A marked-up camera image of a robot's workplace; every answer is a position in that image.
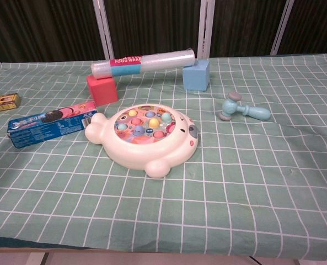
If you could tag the small teal fishing rod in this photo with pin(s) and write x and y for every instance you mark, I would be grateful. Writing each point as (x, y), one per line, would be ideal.
(230, 107)

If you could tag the yellow red small box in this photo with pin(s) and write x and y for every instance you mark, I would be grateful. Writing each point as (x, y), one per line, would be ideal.
(3, 103)

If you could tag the blue foam block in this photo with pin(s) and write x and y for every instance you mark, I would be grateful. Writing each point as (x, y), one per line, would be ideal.
(195, 78)

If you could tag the white fish-shaped toy board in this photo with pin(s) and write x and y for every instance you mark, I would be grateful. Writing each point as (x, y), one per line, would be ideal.
(141, 154)

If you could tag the red foam block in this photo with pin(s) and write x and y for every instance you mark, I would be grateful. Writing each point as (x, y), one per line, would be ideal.
(102, 92)

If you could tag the plastic food wrap roll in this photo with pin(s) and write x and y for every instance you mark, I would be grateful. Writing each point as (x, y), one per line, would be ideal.
(163, 62)

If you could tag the green checked tablecloth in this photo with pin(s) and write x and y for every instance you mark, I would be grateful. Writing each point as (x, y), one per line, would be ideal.
(235, 193)

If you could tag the blue pink cookie box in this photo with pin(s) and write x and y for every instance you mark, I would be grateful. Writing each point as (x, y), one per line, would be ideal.
(42, 129)

